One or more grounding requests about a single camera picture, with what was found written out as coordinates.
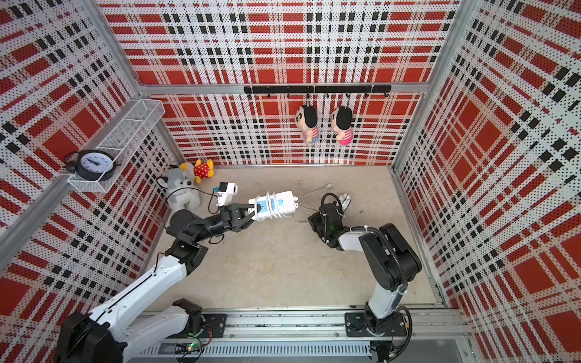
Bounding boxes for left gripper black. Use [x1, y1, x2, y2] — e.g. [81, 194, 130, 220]
[192, 203, 263, 244]

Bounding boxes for white power strip cord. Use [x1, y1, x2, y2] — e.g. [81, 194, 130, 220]
[253, 182, 334, 224]

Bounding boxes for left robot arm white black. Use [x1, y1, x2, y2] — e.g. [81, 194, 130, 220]
[54, 204, 263, 362]

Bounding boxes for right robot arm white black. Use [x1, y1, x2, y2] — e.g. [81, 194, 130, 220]
[308, 204, 422, 337]

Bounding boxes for white computer mouse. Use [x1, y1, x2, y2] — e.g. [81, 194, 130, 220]
[339, 193, 352, 212]

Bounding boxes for yellow red plush toy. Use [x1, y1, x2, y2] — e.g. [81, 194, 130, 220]
[179, 160, 214, 184]

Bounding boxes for grey husky plush toy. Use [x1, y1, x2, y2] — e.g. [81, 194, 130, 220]
[156, 165, 201, 214]

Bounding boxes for hanging doll pink shorts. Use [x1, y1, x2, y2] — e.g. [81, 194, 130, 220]
[331, 106, 354, 146]

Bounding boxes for hanging doll blue shorts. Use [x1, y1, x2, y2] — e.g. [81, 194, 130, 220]
[295, 104, 320, 144]

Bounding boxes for green circuit board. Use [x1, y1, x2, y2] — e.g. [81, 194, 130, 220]
[175, 343, 204, 356]

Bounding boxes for black round alarm clock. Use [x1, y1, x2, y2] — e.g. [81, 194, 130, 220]
[64, 150, 118, 182]

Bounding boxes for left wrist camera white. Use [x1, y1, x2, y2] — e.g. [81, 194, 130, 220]
[214, 181, 238, 207]

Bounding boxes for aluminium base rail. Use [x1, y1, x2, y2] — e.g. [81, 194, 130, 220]
[136, 305, 479, 362]

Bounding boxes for black wall hook rail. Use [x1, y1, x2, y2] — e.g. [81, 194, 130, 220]
[243, 85, 393, 96]

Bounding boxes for white wire mesh shelf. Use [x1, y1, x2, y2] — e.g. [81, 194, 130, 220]
[67, 98, 164, 193]

